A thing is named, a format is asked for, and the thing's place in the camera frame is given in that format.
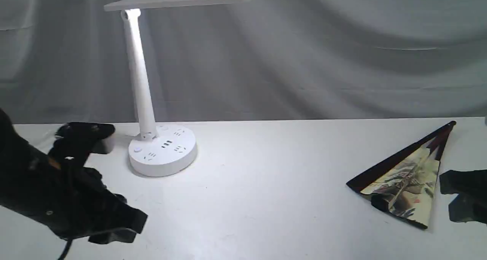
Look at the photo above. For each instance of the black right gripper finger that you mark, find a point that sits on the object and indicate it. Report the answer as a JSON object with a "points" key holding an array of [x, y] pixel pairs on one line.
{"points": [[464, 209], [468, 182]]}

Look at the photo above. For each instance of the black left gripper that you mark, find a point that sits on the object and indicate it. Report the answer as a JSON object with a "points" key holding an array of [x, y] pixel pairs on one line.
{"points": [[58, 191]]}

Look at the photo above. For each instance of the painted paper folding fan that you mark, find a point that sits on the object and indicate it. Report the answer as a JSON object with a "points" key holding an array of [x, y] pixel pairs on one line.
{"points": [[403, 185]]}

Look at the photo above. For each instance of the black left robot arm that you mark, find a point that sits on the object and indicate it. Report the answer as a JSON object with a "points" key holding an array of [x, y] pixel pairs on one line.
{"points": [[9, 145]]}

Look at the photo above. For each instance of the white desk lamp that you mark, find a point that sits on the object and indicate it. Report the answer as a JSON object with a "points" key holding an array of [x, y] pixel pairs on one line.
{"points": [[158, 150]]}

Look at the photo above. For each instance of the grey fabric backdrop curtain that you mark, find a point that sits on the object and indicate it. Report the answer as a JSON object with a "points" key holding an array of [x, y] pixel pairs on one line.
{"points": [[66, 60]]}

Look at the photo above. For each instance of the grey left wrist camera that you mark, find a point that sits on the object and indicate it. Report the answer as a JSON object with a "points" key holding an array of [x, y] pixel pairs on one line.
{"points": [[104, 146]]}

